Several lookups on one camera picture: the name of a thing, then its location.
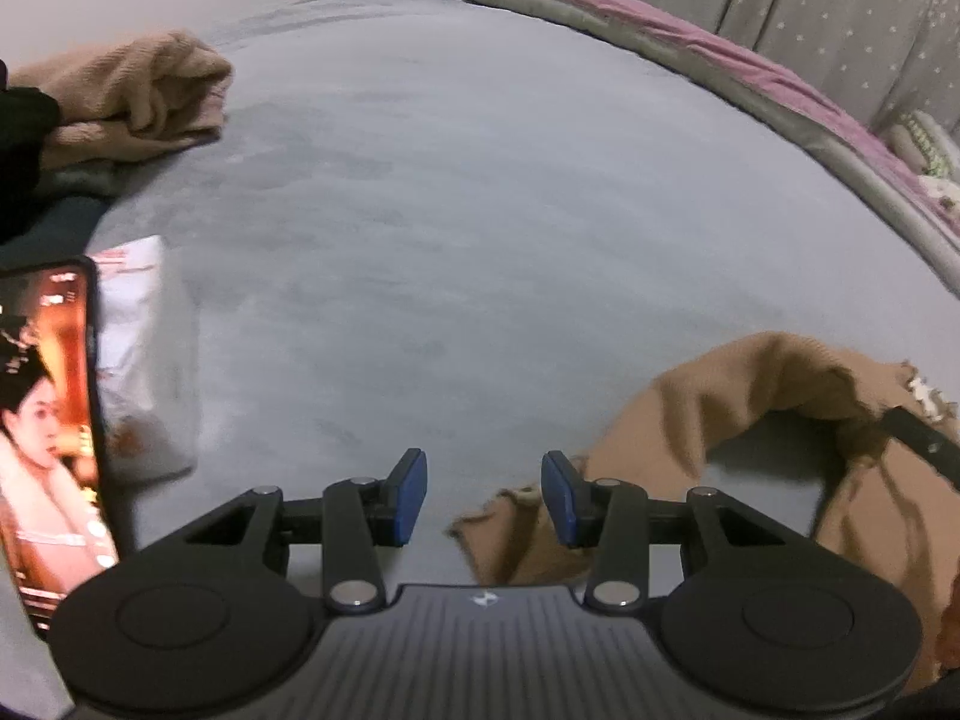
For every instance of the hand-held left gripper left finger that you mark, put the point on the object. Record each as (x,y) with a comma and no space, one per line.
(409,495)

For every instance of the beige knitted sweater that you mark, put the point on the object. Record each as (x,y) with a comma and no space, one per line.
(127,97)

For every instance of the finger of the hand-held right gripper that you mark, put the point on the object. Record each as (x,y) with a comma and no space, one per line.
(926,442)

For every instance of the brown top with cream ruffles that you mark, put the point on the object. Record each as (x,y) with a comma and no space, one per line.
(750,405)

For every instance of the cream plush toy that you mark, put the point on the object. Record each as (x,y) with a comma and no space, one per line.
(943,195)

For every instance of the white plastic packet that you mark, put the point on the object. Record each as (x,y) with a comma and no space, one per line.
(146,360)

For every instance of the folded grey green blanket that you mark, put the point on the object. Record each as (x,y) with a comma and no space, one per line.
(922,142)

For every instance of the grey bed sheet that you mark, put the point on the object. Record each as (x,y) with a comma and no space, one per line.
(450,240)

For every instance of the smartphone with lit screen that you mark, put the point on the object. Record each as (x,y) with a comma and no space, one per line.
(45,435)

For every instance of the pink and grey duvet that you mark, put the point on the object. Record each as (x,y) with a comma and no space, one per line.
(675,37)

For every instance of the black cloth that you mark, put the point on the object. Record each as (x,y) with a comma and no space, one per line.
(22,157)

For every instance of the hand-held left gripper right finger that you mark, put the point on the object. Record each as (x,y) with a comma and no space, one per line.
(561,499)

